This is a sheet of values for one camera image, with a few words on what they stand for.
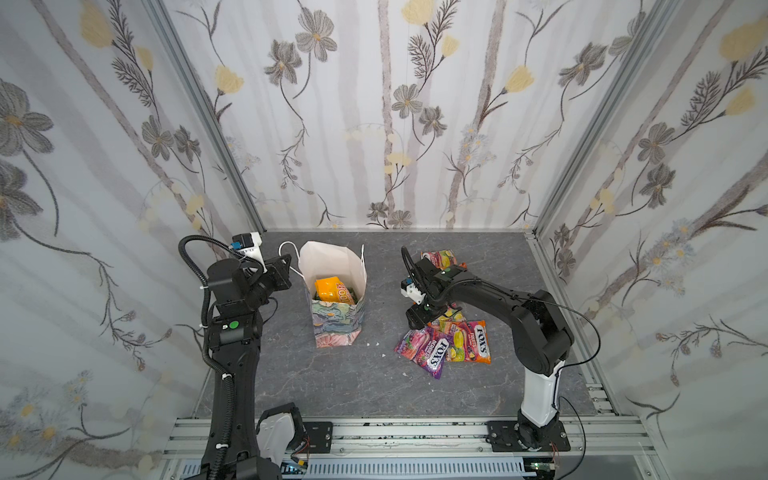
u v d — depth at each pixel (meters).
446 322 0.93
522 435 0.66
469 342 0.88
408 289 0.86
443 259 1.08
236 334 0.50
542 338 0.50
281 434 0.56
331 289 0.82
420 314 0.81
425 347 0.86
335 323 0.80
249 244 0.61
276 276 0.62
